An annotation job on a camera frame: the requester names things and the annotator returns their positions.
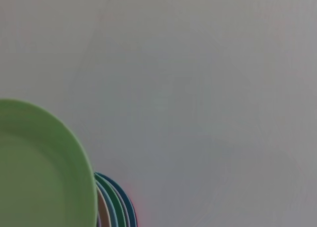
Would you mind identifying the dark green plate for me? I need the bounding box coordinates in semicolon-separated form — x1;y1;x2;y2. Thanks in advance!
95;174;127;227

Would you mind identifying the grey lavender plate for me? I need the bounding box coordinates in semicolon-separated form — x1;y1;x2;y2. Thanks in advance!
108;181;131;227

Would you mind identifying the light blue plate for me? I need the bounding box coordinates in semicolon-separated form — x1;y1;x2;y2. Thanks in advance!
96;181;117;227

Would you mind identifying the light green plate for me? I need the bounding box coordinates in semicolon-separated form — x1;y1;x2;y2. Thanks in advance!
0;98;98;227

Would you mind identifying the tan plate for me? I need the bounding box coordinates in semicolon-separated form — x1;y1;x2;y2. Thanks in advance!
97;187;110;227

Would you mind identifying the teal plate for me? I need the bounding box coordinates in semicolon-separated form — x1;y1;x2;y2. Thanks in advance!
95;172;137;227

